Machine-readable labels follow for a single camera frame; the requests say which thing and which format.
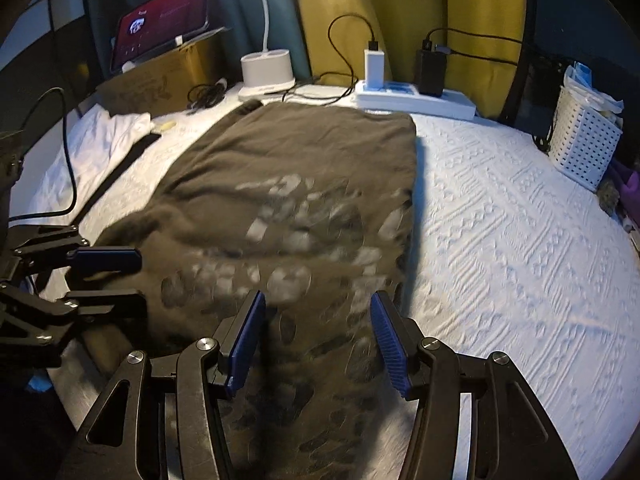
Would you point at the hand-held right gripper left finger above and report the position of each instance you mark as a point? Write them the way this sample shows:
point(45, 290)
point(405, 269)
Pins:
point(247, 340)

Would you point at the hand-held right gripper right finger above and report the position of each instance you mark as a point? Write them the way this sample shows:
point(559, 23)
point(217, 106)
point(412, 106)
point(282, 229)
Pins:
point(390, 345)

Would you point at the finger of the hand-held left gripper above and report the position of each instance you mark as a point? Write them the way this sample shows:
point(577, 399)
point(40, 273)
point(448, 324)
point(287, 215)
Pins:
point(110, 302)
point(107, 260)

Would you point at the brown t-shirt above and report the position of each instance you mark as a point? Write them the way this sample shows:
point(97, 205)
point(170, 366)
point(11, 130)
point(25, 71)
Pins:
point(300, 160)

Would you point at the white garment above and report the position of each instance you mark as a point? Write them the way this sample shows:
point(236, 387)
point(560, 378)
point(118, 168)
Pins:
point(90, 150)

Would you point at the white textured cover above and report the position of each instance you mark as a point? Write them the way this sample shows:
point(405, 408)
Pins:
point(500, 260)

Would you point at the small yellow object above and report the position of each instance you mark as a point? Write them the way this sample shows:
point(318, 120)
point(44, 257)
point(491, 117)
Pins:
point(166, 126)

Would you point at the cardboard box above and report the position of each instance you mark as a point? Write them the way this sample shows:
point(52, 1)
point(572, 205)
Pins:
point(165, 80)

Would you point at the tablet with red screen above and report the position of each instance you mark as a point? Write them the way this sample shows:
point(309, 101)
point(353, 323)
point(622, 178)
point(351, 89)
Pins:
point(160, 20)

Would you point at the white tablet stand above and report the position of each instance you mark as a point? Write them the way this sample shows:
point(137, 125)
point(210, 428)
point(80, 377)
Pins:
point(177, 40)

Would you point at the white power strip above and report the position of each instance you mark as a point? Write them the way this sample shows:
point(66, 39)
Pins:
point(425, 102)

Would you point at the white desk lamp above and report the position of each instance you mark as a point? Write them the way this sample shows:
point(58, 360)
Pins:
point(267, 72)

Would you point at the small grey figurine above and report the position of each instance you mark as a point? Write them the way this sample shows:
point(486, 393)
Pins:
point(607, 197)

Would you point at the black charger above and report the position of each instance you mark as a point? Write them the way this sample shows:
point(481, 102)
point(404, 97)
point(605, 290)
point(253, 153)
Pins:
point(431, 72)

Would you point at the white charger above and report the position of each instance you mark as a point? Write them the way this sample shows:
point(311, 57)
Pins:
point(374, 67)

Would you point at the white plastic basket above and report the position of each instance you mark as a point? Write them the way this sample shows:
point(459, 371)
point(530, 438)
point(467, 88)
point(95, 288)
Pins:
point(580, 140)

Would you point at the purple plush toy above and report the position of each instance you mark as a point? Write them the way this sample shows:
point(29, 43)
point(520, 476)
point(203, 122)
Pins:
point(632, 185)

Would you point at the crumpled plastic bag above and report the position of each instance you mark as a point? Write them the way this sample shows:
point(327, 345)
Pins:
point(595, 100)

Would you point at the yellow curtain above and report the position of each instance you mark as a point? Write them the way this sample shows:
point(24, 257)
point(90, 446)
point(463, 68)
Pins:
point(400, 0)

